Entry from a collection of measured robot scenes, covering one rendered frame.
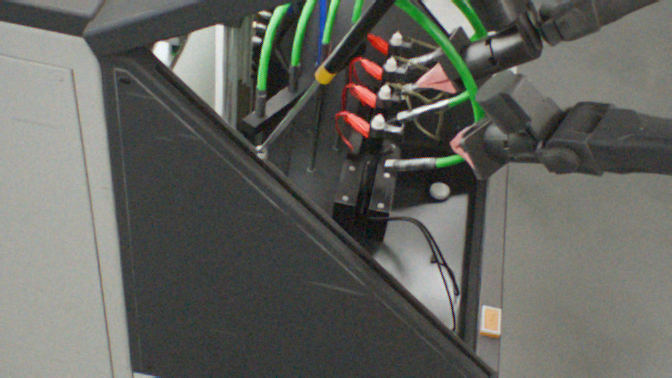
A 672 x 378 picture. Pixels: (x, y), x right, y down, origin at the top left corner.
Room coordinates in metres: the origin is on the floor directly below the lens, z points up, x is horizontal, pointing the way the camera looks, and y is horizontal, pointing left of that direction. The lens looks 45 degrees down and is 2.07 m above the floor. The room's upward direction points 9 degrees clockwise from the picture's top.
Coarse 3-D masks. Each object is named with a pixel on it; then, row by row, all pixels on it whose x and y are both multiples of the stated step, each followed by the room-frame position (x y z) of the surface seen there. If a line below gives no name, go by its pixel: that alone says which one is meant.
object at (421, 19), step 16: (400, 0) 1.01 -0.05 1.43; (272, 16) 1.10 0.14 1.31; (416, 16) 1.00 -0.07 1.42; (272, 32) 1.10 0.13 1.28; (432, 32) 0.99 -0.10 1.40; (448, 48) 0.98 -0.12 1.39; (464, 64) 0.97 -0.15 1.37; (464, 80) 0.96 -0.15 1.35; (480, 112) 0.95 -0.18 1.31; (448, 160) 0.96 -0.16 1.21; (464, 160) 0.95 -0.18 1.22
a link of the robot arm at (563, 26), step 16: (480, 0) 1.06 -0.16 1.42; (496, 0) 1.05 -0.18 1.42; (512, 0) 1.07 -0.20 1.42; (528, 0) 1.07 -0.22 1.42; (480, 16) 1.06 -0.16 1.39; (496, 16) 1.05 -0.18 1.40; (512, 16) 1.05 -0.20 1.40; (560, 16) 1.04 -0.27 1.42; (576, 16) 1.04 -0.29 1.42; (544, 32) 1.04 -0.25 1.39; (560, 32) 1.03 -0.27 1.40; (576, 32) 1.03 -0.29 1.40
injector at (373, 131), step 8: (376, 128) 1.09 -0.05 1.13; (384, 128) 1.09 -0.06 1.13; (368, 136) 1.10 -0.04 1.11; (376, 136) 1.09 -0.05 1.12; (384, 136) 1.10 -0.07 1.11; (368, 144) 1.09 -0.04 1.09; (376, 144) 1.09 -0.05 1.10; (368, 152) 1.09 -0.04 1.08; (376, 152) 1.09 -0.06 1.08; (384, 152) 1.09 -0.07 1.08; (392, 152) 1.09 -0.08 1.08; (368, 160) 1.09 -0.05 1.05; (376, 160) 1.10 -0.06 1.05; (368, 168) 1.09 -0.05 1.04; (368, 176) 1.09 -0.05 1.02; (368, 184) 1.09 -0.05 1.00; (368, 192) 1.09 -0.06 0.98; (360, 200) 1.10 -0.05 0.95; (368, 200) 1.10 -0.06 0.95; (360, 208) 1.09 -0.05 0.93
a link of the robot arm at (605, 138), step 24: (576, 120) 0.82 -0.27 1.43; (600, 120) 0.81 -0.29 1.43; (624, 120) 0.79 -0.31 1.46; (648, 120) 0.78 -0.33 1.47; (552, 144) 0.80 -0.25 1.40; (576, 144) 0.78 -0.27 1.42; (600, 144) 0.77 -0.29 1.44; (624, 144) 0.75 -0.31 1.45; (648, 144) 0.74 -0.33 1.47; (600, 168) 0.77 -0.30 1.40; (624, 168) 0.75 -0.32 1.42; (648, 168) 0.74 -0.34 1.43
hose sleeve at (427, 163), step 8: (400, 160) 1.00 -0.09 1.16; (408, 160) 0.99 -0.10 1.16; (416, 160) 0.98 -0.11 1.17; (424, 160) 0.97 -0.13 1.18; (432, 160) 0.97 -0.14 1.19; (400, 168) 0.98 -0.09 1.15; (408, 168) 0.98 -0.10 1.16; (416, 168) 0.97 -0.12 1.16; (424, 168) 0.97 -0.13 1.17; (432, 168) 0.96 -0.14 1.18
